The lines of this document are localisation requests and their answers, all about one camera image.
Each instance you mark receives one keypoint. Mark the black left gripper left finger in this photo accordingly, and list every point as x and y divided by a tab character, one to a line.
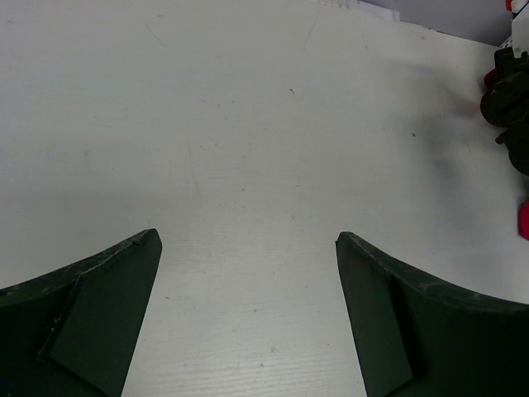
73	331

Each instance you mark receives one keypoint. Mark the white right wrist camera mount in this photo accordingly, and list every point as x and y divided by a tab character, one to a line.
518	40

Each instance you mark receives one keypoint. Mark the pink magenta t shirt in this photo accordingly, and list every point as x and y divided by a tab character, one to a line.
523	220

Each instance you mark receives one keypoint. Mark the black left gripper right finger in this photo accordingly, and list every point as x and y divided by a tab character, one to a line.
418	335

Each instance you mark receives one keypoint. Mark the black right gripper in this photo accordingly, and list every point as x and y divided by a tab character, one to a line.
505	104

